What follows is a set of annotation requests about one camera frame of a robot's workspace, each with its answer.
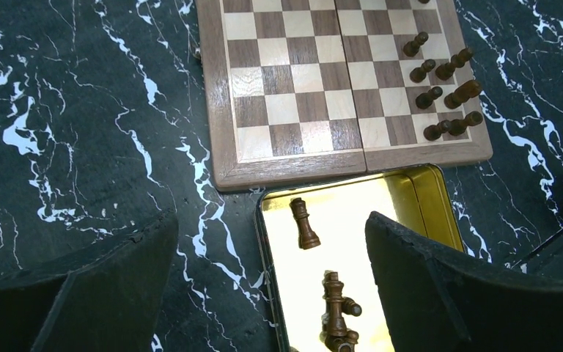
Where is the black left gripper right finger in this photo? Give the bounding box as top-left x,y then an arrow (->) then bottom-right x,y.
364,212 -> 563,351

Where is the dark chess king piece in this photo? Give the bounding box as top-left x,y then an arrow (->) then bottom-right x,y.
322,271 -> 347,337

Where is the wooden folding chess board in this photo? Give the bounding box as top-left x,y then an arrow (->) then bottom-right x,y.
196,1 -> 493,191

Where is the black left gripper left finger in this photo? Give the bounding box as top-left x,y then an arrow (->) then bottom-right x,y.
0,212 -> 179,351

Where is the dark tall piece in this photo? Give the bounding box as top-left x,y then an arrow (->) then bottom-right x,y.
415,87 -> 443,109

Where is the gold tin with dark pieces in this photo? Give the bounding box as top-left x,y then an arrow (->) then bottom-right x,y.
254,164 -> 463,351

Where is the dark queen piece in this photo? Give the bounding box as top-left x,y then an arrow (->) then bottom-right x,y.
290,197 -> 321,250

